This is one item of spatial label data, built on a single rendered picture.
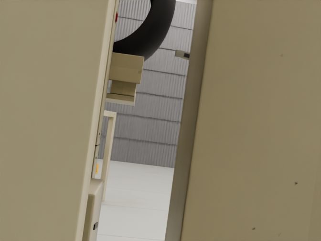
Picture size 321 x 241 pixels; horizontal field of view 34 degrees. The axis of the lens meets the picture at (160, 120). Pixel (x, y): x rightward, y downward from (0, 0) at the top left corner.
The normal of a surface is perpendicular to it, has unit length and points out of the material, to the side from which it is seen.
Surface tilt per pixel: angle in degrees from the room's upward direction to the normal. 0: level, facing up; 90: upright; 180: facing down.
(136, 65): 90
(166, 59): 90
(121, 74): 90
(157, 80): 90
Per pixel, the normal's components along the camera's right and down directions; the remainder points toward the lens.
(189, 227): 0.04, -0.01
